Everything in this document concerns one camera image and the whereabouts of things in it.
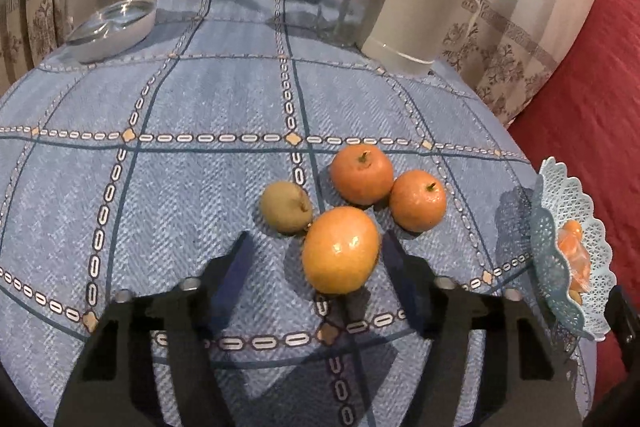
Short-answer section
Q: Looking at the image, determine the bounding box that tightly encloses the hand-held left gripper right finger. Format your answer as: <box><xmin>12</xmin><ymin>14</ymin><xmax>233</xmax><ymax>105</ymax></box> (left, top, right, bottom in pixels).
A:
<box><xmin>382</xmin><ymin>231</ymin><xmax>583</xmax><ymax>427</ymax></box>

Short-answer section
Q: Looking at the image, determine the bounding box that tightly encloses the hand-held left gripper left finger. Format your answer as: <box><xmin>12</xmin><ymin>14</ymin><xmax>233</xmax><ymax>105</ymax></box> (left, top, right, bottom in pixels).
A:
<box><xmin>54</xmin><ymin>232</ymin><xmax>256</xmax><ymax>427</ymax></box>

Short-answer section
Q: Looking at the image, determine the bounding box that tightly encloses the large orange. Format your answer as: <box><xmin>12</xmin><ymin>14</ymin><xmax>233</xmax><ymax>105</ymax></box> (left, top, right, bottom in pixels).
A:
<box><xmin>301</xmin><ymin>206</ymin><xmax>381</xmax><ymax>295</ymax></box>

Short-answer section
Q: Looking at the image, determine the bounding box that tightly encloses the light blue plastic basket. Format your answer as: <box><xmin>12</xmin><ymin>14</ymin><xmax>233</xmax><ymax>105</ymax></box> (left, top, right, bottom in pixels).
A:
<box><xmin>530</xmin><ymin>157</ymin><xmax>618</xmax><ymax>342</ymax></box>

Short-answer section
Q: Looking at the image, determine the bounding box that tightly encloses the orange with stem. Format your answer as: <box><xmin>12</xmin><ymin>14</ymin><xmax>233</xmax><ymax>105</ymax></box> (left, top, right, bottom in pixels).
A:
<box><xmin>330</xmin><ymin>144</ymin><xmax>395</xmax><ymax>206</ymax></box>
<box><xmin>389</xmin><ymin>170</ymin><xmax>447</xmax><ymax>232</ymax></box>

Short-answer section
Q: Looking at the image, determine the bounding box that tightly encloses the orange segment in plastic packet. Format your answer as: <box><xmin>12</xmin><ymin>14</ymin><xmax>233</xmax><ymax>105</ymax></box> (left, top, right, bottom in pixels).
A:
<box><xmin>559</xmin><ymin>219</ymin><xmax>591</xmax><ymax>293</ymax></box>

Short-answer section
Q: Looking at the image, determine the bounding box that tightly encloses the blue checked tablecloth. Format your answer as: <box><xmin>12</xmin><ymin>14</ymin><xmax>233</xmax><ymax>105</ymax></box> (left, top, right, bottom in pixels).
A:
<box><xmin>0</xmin><ymin>0</ymin><xmax>596</xmax><ymax>427</ymax></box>

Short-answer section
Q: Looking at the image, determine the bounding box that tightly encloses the red quilted blanket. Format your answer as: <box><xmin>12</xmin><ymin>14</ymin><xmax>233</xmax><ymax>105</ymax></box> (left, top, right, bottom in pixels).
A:
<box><xmin>505</xmin><ymin>0</ymin><xmax>640</xmax><ymax>408</ymax></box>

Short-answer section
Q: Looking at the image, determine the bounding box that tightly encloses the striped patterned curtain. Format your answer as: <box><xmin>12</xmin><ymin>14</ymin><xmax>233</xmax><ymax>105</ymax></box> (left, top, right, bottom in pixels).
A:
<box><xmin>0</xmin><ymin>0</ymin><xmax>611</xmax><ymax>128</ymax></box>

